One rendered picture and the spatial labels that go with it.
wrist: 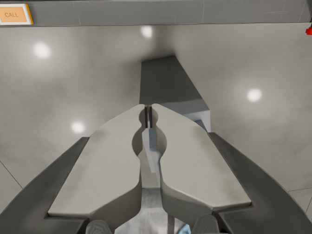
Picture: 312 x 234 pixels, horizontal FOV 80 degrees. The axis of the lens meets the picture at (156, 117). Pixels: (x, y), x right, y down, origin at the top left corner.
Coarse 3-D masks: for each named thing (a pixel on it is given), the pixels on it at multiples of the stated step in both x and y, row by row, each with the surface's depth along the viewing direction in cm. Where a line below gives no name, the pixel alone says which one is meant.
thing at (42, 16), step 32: (0, 0) 31; (32, 0) 31; (64, 0) 32; (96, 0) 32; (128, 0) 32; (160, 0) 32; (192, 0) 32; (224, 0) 33; (256, 0) 33; (288, 0) 33
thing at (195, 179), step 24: (168, 120) 10; (168, 144) 8; (192, 144) 8; (168, 168) 7; (192, 168) 7; (216, 168) 7; (168, 192) 7; (192, 192) 6; (216, 192) 6; (240, 192) 6; (192, 216) 6
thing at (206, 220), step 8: (200, 216) 5; (208, 216) 5; (88, 224) 5; (96, 224) 5; (104, 224) 5; (200, 224) 5; (208, 224) 5; (216, 224) 5; (88, 232) 5; (96, 232) 5; (104, 232) 5; (192, 232) 5; (200, 232) 5; (208, 232) 5; (216, 232) 5
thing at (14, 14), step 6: (18, 6) 31; (0, 12) 31; (6, 12) 31; (12, 12) 31; (18, 12) 31; (0, 18) 31; (6, 18) 31; (12, 18) 31; (18, 18) 31; (24, 18) 31; (30, 18) 32
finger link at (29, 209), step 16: (80, 144) 8; (64, 160) 8; (48, 176) 7; (64, 176) 7; (32, 192) 6; (48, 192) 6; (16, 208) 6; (32, 208) 6; (48, 208) 6; (0, 224) 5; (16, 224) 5; (32, 224) 5; (48, 224) 5; (64, 224) 5; (80, 224) 5
